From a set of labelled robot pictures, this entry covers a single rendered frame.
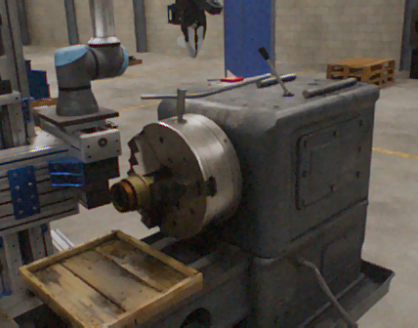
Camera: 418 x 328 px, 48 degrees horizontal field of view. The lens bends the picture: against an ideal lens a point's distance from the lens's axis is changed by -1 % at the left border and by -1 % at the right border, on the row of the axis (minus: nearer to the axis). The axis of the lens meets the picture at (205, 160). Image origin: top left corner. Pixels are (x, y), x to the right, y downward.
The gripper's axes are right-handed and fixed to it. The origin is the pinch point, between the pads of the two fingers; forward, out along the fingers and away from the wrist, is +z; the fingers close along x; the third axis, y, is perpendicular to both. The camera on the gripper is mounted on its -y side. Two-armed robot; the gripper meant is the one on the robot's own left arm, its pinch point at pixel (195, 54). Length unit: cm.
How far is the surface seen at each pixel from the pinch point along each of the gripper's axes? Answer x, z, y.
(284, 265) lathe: 0, 57, -33
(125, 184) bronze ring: 36.6, 26.3, -12.3
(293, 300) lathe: -5, 71, -33
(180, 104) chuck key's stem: 20.1, 9.8, -14.7
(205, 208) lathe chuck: 24.1, 32.8, -26.3
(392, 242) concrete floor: -180, 138, 9
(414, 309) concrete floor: -119, 138, -30
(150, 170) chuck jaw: 27.4, 25.8, -10.5
